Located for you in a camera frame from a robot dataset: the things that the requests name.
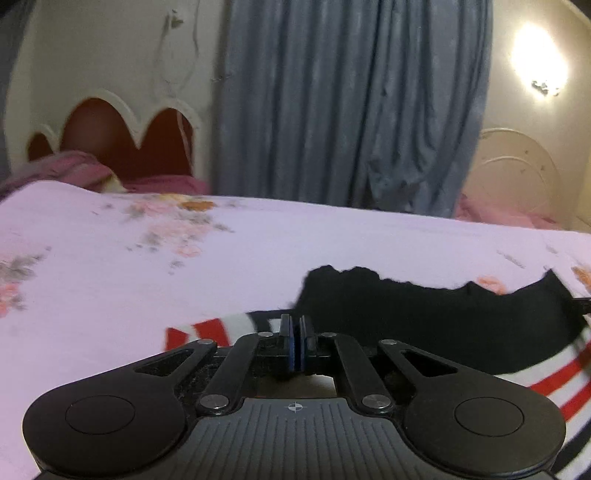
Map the striped knitted sweater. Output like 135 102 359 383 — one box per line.
166 264 591 480

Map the cream arched headboard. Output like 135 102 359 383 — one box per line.
462 128 566 229

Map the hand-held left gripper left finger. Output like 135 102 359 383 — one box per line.
134 315 296 416

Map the pink pillow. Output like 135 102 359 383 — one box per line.
0 150 125 195

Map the wide blue curtain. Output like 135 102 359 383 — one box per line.
210 0 492 217

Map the floral bed sheet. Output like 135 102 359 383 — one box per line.
0 180 591 480

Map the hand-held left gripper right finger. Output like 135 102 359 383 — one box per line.
298 315 458 416

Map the white scalloped headboard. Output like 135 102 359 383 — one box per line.
25 88 206 190

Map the pink bedding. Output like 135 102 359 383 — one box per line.
455 193 561 229

